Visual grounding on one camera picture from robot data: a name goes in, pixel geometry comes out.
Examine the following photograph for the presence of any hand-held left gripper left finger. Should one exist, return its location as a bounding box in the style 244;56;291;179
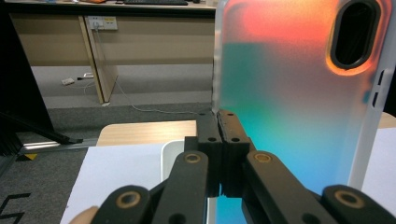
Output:
184;110;224;199

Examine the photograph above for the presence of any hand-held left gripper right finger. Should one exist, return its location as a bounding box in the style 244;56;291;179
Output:
217;108;254;199

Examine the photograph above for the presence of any long white plastic bin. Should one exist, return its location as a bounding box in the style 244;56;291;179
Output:
160;139;187;184

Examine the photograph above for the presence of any iridescent phone case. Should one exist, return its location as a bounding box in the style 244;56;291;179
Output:
210;0;396;224

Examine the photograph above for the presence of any white board table cover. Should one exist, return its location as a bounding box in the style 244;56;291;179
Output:
59;126;396;224

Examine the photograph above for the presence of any beige wooden desk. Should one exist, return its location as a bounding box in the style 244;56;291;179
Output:
5;0;218;105

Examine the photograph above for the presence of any yellow black tape marker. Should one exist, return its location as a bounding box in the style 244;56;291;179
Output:
15;152;39;162

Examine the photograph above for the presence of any black tripod stand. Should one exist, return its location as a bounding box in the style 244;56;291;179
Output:
0;0;54;157

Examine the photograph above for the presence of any white floor cable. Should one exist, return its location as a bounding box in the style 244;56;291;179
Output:
83;29;200;116

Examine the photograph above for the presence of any metal floor rail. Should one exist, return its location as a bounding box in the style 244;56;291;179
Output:
0;137;100;178

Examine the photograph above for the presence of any white wall socket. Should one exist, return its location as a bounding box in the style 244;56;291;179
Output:
87;15;119;32

